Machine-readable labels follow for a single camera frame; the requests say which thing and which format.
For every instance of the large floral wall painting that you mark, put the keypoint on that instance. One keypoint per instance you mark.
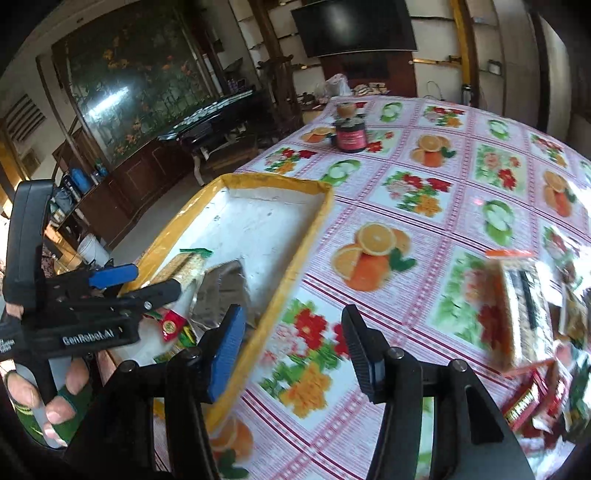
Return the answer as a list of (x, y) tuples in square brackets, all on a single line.
[(134, 78)]

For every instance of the person's left hand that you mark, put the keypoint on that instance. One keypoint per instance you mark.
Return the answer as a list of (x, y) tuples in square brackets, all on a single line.
[(60, 408)]

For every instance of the white plastic bag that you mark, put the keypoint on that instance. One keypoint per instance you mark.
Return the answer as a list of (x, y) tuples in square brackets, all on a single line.
[(334, 85)]

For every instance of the white bucket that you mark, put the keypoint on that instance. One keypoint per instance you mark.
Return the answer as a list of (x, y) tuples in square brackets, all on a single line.
[(92, 249)]

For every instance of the small grey wall box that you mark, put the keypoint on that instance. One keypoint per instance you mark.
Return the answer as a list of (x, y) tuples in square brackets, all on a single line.
[(495, 67)]

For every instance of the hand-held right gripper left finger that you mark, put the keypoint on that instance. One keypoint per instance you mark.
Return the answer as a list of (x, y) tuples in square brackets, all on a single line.
[(228, 350)]

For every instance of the white tray with yellow edge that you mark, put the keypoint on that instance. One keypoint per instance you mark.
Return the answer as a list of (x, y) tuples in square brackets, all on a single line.
[(258, 221)]

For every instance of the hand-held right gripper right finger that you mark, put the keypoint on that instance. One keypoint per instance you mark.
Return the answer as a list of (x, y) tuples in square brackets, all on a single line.
[(364, 360)]

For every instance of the black television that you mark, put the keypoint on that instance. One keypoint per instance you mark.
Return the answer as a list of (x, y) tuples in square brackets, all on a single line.
[(355, 25)]

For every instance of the low wooden chair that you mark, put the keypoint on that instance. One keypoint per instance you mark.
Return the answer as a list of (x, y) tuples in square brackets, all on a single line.
[(231, 154)]

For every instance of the standing air conditioner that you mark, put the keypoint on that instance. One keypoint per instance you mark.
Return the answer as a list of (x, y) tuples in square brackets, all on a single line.
[(558, 69)]

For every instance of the red green snack packet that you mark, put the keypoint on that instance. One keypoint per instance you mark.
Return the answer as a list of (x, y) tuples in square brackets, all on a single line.
[(178, 330)]

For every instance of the black mahjong table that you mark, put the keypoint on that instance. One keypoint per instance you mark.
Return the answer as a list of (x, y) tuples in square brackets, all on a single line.
[(207, 120)]

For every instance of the dark wooden tv panel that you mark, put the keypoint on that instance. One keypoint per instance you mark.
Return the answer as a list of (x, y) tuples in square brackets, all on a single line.
[(369, 69)]

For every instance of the stack of small boxes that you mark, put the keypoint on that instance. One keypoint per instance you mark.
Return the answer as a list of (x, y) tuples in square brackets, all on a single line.
[(369, 87)]

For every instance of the yellow green snack packet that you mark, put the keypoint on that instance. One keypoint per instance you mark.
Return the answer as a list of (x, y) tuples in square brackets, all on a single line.
[(575, 314)]

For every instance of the wall vent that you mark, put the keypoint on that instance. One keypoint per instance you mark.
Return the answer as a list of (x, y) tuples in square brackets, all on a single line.
[(25, 117)]

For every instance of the metal thermos bottle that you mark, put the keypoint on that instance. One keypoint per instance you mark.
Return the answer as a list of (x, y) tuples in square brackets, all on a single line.
[(467, 94)]

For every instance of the yellow pillar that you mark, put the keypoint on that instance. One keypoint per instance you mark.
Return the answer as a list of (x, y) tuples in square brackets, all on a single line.
[(464, 41)]

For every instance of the blue bottle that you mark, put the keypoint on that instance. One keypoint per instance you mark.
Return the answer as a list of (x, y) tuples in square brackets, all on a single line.
[(81, 180)]

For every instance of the clear green-edged cracker packet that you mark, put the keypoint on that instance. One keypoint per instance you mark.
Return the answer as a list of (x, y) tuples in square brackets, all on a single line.
[(184, 272)]

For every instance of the fruit print tablecloth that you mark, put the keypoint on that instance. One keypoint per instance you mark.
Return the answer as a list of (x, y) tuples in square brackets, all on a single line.
[(415, 194)]

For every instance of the black jar with red label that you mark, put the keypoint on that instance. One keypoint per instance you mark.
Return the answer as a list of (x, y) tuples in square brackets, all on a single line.
[(351, 138)]

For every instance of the orange cracker packet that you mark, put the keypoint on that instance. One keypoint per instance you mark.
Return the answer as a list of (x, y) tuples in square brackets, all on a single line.
[(517, 314)]

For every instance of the dark wooden sideboard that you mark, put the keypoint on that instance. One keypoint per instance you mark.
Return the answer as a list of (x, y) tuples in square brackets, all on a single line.
[(138, 184)]

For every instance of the silver foil snack packet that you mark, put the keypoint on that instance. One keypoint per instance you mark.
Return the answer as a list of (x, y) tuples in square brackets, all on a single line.
[(221, 290)]

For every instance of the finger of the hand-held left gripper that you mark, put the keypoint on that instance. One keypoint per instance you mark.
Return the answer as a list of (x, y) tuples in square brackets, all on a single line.
[(113, 274), (157, 293)]

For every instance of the tall dark wooden chair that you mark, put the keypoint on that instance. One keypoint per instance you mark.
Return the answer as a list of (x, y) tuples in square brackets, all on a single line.
[(279, 87)]

